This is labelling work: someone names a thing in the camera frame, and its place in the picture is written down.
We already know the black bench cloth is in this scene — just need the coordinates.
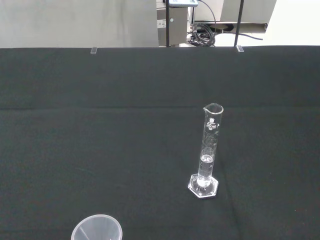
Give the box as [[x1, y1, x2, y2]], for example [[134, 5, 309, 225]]
[[0, 45, 320, 240]]

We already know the grey metal cabinet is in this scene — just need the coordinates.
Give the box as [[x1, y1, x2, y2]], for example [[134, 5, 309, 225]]
[[156, 0, 189, 48]]

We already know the black tripod pole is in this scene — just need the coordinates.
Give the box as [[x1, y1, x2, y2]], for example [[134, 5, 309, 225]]
[[164, 0, 172, 48], [233, 0, 245, 48]]

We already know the clear plastic funnel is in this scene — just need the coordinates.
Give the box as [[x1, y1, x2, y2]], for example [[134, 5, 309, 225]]
[[70, 213, 124, 240]]

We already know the black cable bundle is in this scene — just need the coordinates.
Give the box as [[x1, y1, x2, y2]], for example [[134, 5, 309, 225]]
[[186, 22, 217, 47]]

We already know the thick black cable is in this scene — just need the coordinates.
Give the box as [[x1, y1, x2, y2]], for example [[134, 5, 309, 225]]
[[199, 0, 264, 41]]

